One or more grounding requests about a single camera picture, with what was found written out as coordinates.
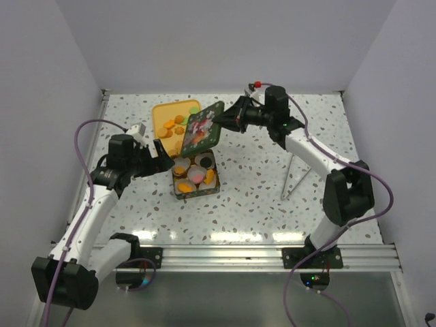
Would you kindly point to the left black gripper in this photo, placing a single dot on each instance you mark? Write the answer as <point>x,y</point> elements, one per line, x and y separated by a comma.
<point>165,162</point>

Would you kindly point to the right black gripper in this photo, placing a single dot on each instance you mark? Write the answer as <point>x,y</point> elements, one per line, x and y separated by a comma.
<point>229,118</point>

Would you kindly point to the orange flower cookie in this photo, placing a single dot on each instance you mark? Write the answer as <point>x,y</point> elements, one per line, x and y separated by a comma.
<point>179,171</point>

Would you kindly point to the green gold cookie tin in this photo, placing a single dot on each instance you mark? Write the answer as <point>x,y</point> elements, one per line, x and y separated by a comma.
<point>198,193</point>

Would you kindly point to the orange fish cookie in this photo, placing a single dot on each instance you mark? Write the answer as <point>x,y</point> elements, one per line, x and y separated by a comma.
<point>209,176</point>
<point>184,187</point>

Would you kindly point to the gold tin lid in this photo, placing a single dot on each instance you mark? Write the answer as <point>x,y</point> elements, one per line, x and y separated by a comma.
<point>201,133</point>

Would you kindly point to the pink round cookie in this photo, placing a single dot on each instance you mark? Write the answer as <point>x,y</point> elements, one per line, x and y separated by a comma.
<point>197,178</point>

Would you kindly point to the black sandwich cookie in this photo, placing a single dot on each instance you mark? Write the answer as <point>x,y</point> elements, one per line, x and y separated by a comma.
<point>206,162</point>

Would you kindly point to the yellow plastic tray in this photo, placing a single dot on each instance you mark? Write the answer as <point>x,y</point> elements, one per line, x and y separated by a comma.
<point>169,123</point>

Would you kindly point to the metal tongs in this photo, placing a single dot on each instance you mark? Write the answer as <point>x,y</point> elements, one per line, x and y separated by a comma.
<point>297,170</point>

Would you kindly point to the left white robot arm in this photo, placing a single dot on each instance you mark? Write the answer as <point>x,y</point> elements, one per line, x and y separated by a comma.
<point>69,276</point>

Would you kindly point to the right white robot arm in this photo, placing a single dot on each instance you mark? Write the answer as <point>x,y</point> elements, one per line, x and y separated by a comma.
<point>348,190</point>

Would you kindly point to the white paper cup top left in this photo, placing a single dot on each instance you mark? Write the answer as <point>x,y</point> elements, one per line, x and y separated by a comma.
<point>182,161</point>

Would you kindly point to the white paper cup bottom left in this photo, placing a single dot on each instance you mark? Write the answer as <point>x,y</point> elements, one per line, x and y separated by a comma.
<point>183,180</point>

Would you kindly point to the white paper cup centre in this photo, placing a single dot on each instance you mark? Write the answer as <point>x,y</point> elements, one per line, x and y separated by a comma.
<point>195,170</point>

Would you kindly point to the green round cookie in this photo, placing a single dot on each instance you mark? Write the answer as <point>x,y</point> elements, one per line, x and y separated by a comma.
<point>194,110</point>

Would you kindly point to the white paper cup bottom right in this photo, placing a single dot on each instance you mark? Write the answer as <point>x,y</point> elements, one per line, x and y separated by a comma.
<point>205,186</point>

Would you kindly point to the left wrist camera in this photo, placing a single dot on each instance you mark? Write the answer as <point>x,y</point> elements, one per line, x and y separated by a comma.
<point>137,131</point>

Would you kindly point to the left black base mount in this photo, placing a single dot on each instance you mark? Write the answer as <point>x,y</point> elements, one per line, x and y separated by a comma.
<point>144,258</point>

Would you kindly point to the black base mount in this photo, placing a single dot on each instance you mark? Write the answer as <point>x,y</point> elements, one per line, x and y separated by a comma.
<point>144,258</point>
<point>330,259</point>

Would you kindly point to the aluminium rail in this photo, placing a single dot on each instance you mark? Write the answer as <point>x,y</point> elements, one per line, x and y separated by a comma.
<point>272,258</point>

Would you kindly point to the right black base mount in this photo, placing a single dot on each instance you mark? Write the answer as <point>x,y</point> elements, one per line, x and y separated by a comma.
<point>330,259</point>

